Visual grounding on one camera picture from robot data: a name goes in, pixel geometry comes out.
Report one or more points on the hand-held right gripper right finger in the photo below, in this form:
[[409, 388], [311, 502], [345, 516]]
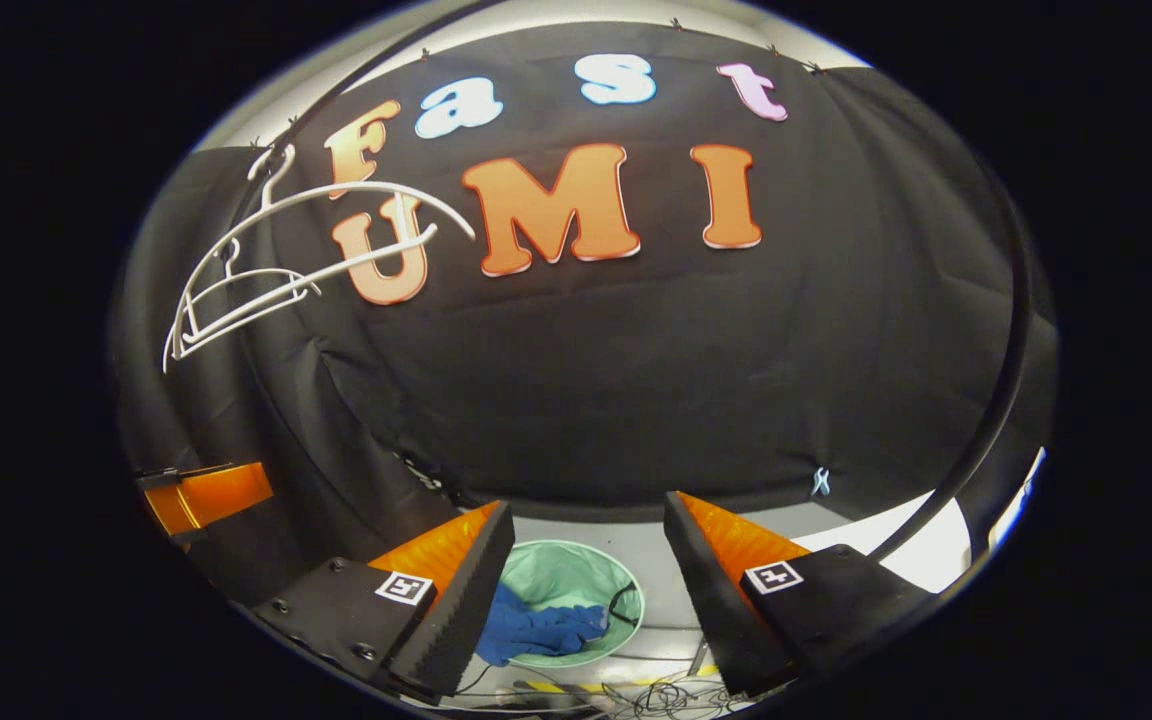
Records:
[[711, 600]]

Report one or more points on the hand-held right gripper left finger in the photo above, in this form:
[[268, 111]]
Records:
[[466, 600]]

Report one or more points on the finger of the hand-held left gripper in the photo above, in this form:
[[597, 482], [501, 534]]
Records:
[[216, 495]]

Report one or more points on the green laundry hamper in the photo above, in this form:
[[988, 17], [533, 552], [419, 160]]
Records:
[[566, 575]]

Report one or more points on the white clothes hanger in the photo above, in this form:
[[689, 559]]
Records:
[[376, 185], [266, 271]]

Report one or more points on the pale backdrop clip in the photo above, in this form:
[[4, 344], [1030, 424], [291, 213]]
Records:
[[820, 482]]

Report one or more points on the black backdrop cloth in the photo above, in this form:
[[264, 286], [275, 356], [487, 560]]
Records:
[[636, 380]]

